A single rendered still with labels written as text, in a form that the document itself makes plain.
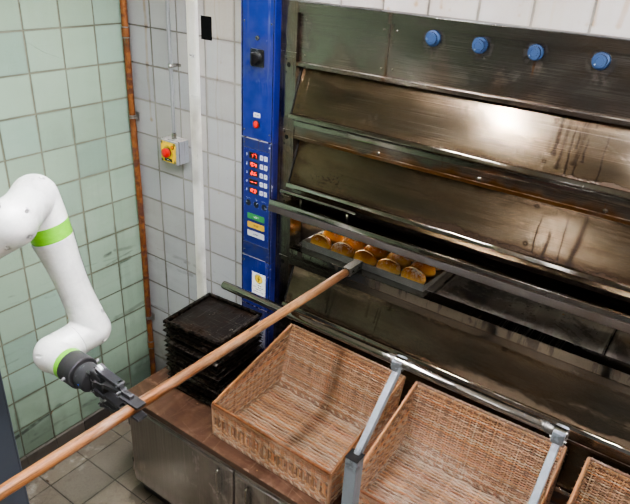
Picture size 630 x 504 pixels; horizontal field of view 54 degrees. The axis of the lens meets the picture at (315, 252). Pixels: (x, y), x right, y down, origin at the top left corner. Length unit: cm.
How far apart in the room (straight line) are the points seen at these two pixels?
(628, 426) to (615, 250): 57
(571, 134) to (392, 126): 55
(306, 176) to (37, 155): 108
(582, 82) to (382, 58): 62
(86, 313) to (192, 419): 84
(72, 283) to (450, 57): 127
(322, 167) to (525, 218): 75
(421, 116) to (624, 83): 58
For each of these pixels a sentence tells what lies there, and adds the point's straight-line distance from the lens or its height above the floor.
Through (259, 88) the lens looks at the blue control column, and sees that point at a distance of 233.
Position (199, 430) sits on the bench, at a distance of 251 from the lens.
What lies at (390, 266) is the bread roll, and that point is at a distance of 230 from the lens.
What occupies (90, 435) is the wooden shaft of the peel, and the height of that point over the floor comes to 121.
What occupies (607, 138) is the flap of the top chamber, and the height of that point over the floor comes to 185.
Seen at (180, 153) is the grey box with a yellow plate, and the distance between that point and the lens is 268.
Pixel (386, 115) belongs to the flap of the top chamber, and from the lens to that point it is 207.
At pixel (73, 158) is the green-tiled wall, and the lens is 279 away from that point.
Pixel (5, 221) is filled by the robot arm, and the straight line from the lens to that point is 160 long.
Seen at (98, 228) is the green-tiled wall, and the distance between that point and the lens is 296.
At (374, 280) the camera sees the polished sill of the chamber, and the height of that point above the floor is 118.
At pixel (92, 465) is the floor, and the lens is 328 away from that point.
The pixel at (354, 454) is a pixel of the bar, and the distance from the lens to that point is 189.
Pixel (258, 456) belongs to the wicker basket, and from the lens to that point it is 235.
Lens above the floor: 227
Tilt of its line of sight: 27 degrees down
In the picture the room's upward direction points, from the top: 3 degrees clockwise
